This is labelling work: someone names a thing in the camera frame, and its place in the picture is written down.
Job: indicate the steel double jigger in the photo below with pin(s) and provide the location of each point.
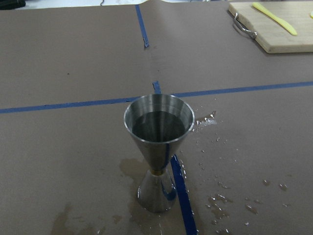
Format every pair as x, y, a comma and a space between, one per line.
158, 124

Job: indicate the wooden cutting board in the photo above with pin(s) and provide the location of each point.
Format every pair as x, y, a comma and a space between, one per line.
269, 34

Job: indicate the yellow plastic knife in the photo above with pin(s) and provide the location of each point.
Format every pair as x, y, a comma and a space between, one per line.
287, 26

